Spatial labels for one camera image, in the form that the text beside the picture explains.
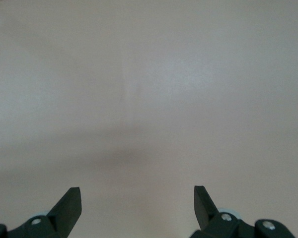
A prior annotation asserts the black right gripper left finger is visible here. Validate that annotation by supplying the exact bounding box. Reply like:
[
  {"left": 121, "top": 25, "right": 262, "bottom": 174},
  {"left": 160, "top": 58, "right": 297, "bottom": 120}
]
[{"left": 0, "top": 187, "right": 82, "bottom": 238}]

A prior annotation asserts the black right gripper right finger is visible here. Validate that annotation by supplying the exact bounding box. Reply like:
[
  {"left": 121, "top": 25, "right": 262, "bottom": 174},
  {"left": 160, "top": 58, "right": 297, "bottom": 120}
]
[{"left": 190, "top": 185, "right": 296, "bottom": 238}]

